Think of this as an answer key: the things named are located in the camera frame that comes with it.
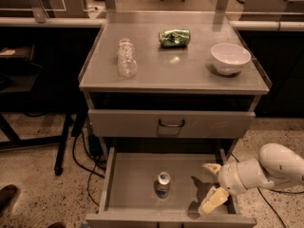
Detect open middle drawer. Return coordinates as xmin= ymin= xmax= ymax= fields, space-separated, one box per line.
xmin=85 ymin=148 xmax=257 ymax=228

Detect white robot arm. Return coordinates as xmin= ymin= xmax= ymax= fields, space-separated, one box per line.
xmin=198 ymin=143 xmax=304 ymax=215

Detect black drawer handle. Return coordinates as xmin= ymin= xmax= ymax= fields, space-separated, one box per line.
xmin=158 ymin=119 xmax=185 ymax=128

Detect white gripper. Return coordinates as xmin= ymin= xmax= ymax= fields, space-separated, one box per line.
xmin=199 ymin=161 xmax=248 ymax=215

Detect crushed green soda can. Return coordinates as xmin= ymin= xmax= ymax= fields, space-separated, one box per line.
xmin=159 ymin=28 xmax=191 ymax=48

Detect black power adapter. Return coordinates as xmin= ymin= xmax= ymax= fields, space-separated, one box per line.
xmin=87 ymin=134 xmax=103 ymax=157

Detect redbull can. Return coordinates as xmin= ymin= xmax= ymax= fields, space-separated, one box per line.
xmin=155 ymin=172 xmax=171 ymax=199

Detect black floor cable right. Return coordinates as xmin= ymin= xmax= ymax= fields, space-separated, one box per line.
xmin=231 ymin=153 xmax=304 ymax=228

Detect clear plastic bottle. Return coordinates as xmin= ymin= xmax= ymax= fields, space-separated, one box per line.
xmin=117 ymin=38 xmax=137 ymax=78

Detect black floor cable left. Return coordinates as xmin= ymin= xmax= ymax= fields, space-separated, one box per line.
xmin=71 ymin=125 xmax=108 ymax=207

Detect dark shoe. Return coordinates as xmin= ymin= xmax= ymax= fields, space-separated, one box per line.
xmin=0 ymin=184 xmax=19 ymax=213

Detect grey drawer cabinet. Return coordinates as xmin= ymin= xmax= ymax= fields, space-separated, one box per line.
xmin=78 ymin=10 xmax=273 ymax=228

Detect black floor cable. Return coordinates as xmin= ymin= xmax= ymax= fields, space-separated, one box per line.
xmin=71 ymin=125 xmax=108 ymax=207
xmin=231 ymin=153 xmax=304 ymax=228

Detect black side table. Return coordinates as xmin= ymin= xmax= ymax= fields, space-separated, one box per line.
xmin=1 ymin=45 xmax=86 ymax=176

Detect closed top drawer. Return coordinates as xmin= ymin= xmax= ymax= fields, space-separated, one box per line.
xmin=88 ymin=109 xmax=255 ymax=139

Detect white bowl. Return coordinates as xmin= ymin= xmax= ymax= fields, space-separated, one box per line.
xmin=211 ymin=43 xmax=251 ymax=75

